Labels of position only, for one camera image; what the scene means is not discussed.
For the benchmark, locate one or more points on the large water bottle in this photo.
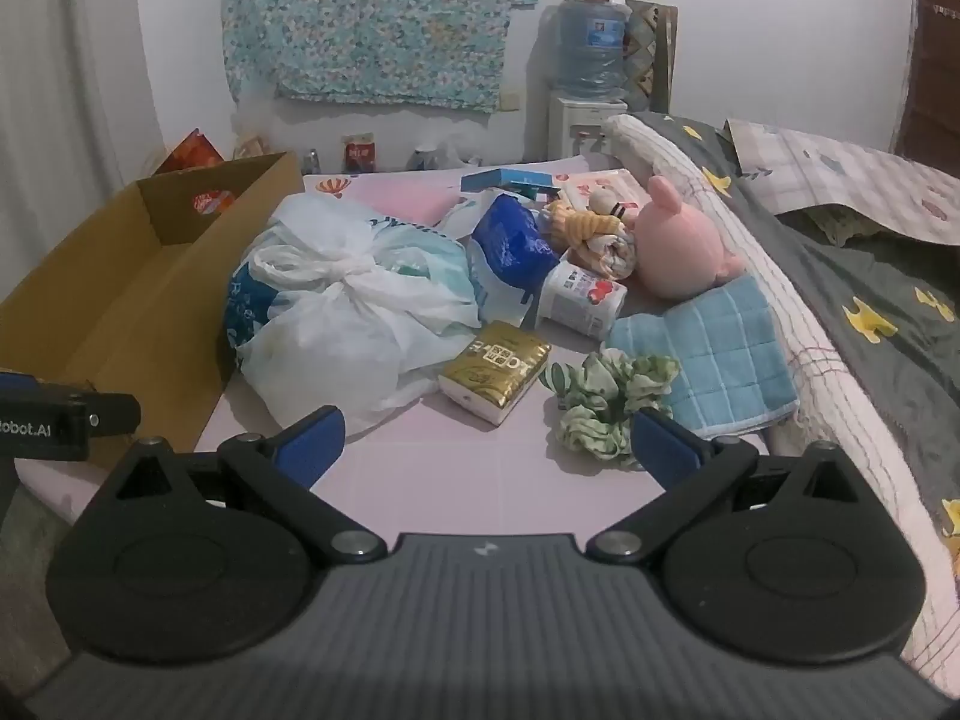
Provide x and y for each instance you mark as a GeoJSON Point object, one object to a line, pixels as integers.
{"type": "Point", "coordinates": [592, 49]}

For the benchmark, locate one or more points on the rolled striped cloth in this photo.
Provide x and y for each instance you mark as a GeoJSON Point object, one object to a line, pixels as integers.
{"type": "Point", "coordinates": [607, 259]}

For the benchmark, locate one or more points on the pink plush toy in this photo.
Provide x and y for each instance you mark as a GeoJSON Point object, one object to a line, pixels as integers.
{"type": "Point", "coordinates": [679, 240]}

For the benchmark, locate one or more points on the small red packet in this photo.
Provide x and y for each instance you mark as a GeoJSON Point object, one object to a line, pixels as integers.
{"type": "Point", "coordinates": [358, 154]}

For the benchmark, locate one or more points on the small doll in yellow stripes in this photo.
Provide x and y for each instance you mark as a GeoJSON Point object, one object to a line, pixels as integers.
{"type": "Point", "coordinates": [581, 223]}

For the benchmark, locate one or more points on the pink wet wipes packet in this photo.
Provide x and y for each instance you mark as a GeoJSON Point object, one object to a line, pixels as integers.
{"type": "Point", "coordinates": [600, 184]}

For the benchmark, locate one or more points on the blue checked towel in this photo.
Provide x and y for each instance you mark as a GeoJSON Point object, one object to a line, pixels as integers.
{"type": "Point", "coordinates": [712, 360]}

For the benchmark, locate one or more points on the dark wooden door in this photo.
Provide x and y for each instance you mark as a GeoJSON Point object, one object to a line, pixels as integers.
{"type": "Point", "coordinates": [934, 52]}

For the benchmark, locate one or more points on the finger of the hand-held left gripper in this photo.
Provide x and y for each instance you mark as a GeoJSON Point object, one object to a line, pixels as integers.
{"type": "Point", "coordinates": [112, 414]}

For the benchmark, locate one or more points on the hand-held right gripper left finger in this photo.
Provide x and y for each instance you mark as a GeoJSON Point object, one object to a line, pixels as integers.
{"type": "Point", "coordinates": [307, 444]}

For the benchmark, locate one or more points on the brown cardboard box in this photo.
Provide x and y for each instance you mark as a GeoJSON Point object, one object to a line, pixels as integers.
{"type": "Point", "coordinates": [112, 300]}

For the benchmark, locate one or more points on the gold tissue packet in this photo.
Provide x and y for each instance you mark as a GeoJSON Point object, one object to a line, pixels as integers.
{"type": "Point", "coordinates": [495, 371]}

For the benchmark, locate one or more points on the pink checked blanket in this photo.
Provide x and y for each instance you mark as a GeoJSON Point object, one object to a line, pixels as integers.
{"type": "Point", "coordinates": [847, 172]}

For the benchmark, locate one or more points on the floral wall cloth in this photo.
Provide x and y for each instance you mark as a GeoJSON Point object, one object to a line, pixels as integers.
{"type": "Point", "coordinates": [375, 15]}

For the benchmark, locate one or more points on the small metal can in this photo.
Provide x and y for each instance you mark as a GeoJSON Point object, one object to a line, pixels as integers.
{"type": "Point", "coordinates": [313, 161]}

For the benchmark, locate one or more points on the blue bandage box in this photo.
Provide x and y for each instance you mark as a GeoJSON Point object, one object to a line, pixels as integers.
{"type": "Point", "coordinates": [510, 180]}

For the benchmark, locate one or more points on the red snack bag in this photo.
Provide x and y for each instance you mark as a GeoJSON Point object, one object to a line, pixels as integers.
{"type": "Point", "coordinates": [191, 154]}

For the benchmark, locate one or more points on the crumpled white plastic bag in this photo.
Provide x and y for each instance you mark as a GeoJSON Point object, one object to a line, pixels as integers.
{"type": "Point", "coordinates": [459, 150]}
{"type": "Point", "coordinates": [251, 146]}

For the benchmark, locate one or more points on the blue tissue packet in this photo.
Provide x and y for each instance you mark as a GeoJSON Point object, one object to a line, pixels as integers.
{"type": "Point", "coordinates": [510, 240]}

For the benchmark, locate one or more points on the white curtain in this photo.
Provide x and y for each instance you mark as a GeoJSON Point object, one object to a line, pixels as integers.
{"type": "Point", "coordinates": [67, 52]}

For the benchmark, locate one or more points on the patterned paper bag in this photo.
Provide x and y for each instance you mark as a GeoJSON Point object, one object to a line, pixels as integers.
{"type": "Point", "coordinates": [649, 52]}

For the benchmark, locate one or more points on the pink soft packet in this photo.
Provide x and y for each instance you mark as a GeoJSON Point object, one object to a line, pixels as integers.
{"type": "Point", "coordinates": [405, 199]}

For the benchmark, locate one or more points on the white water dispenser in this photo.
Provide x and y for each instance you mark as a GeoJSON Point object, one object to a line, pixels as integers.
{"type": "Point", "coordinates": [577, 127]}

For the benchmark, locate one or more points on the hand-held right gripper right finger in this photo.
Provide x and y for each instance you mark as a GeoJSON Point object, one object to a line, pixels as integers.
{"type": "Point", "coordinates": [664, 450]}

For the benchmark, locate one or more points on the wall socket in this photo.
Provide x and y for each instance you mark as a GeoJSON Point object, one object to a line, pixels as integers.
{"type": "Point", "coordinates": [511, 100]}

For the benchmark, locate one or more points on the grey blanket with yellow print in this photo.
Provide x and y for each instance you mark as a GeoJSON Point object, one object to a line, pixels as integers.
{"type": "Point", "coordinates": [862, 277]}

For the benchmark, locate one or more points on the green floral scrunchie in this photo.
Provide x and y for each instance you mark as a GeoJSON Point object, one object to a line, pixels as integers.
{"type": "Point", "coordinates": [600, 405]}

